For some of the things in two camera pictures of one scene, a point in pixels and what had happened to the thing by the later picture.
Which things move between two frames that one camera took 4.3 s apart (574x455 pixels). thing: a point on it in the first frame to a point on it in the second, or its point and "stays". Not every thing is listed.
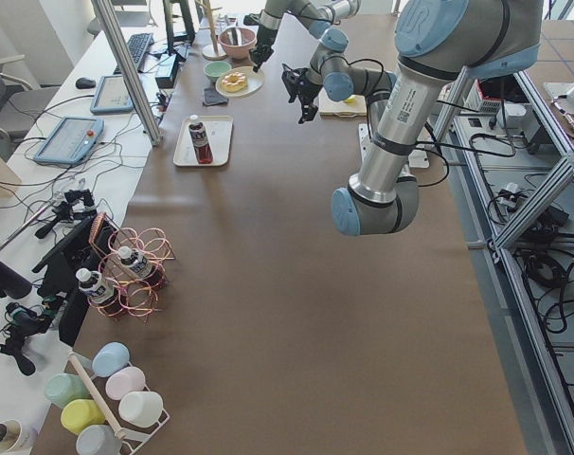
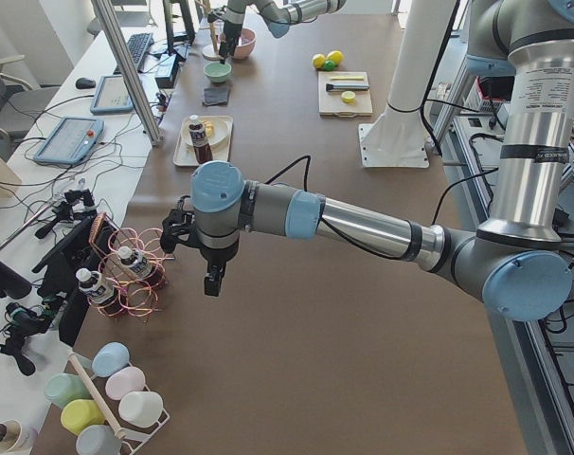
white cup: (141, 409) stays
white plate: (239, 81) to (215, 128)
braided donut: (234, 82) to (209, 128)
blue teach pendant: (72, 141) stays
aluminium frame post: (106, 13) stays
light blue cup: (109, 358) stays
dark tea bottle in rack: (139, 265) stays
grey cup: (98, 440) stays
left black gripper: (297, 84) to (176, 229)
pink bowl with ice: (246, 41) stays
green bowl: (214, 69) stays
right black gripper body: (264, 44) to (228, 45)
